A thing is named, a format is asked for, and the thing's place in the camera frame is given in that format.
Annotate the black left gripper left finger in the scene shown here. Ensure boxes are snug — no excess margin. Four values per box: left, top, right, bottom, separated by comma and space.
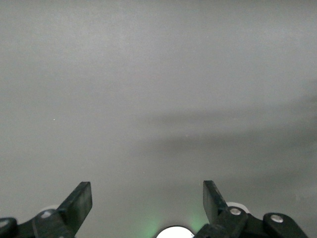
0, 181, 93, 238

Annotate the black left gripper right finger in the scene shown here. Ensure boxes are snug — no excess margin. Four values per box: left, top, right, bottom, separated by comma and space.
195, 180, 309, 238

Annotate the dark grey table mat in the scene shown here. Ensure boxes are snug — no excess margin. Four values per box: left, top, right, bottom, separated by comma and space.
0, 0, 317, 238

